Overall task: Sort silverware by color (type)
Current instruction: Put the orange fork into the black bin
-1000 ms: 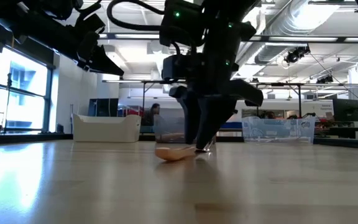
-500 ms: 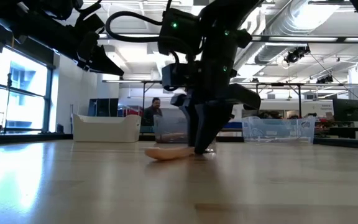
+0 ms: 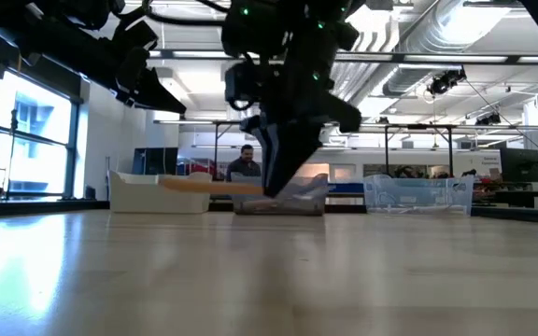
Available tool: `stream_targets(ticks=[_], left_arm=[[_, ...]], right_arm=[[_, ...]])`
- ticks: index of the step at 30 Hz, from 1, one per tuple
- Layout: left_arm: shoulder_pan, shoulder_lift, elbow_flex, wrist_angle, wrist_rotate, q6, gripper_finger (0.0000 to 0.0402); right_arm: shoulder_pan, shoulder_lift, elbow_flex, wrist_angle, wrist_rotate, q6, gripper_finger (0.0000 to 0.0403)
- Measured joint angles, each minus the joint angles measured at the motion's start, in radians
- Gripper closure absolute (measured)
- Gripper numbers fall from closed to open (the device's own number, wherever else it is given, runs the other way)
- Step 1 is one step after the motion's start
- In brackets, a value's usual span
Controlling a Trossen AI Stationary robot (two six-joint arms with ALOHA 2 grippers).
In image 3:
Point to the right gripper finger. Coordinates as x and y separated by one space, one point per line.
297 149
262 140

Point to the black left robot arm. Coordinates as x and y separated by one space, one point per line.
40 42

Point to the person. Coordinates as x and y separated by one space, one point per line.
245 165

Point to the grey translucent plastic bin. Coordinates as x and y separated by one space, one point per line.
306 205

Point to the large glass window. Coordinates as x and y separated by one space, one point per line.
40 140

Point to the white plastic bin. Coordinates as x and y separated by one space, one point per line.
157 200

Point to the black tripod stand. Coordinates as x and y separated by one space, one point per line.
14 140

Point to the clear plastic bin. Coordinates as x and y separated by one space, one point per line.
418 196

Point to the black ceiling spotlight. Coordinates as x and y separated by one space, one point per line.
488 120
444 84

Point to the black monitor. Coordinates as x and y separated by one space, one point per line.
520 165

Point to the black background rig frame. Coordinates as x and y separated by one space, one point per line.
450 154
216 154

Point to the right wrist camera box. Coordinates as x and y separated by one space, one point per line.
241 84

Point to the black aluminium table frame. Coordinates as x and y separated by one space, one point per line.
40 205

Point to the black overhead frame beam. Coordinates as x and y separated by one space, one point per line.
513 59

